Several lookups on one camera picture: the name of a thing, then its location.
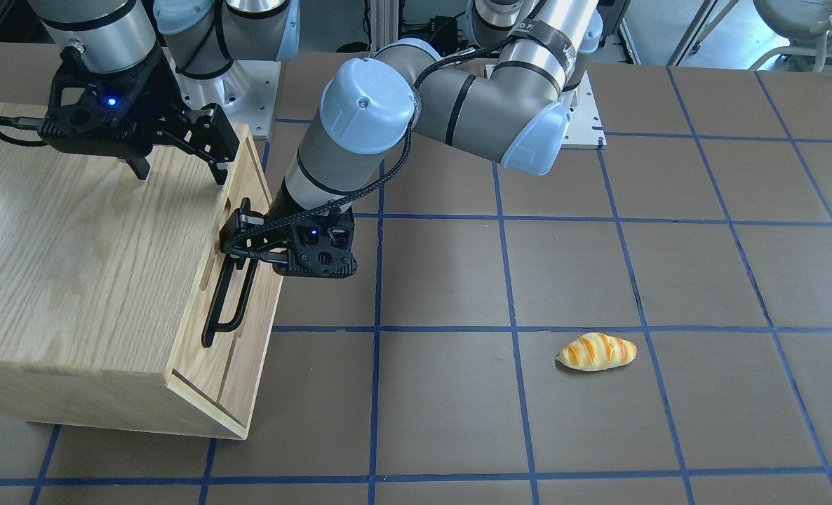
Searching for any wooden drawer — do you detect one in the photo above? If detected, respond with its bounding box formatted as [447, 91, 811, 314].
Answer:
[152, 123, 282, 439]

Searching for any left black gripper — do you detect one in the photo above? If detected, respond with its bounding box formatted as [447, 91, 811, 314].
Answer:
[220, 202, 358, 278]

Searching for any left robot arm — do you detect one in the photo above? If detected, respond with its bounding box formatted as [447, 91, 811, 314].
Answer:
[220, 1, 602, 278]

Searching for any toy bread loaf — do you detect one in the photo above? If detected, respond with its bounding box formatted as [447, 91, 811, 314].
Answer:
[555, 332, 638, 372]

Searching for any wooden drawer cabinet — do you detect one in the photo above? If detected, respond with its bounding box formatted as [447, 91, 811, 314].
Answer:
[0, 100, 283, 440]

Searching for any black metal drawer handle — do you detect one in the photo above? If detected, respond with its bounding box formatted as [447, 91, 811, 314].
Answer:
[201, 198, 262, 349]

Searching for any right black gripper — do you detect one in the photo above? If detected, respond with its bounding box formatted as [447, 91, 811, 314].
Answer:
[39, 48, 240, 186]

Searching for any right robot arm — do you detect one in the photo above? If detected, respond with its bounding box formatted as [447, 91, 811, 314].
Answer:
[17, 1, 300, 185]

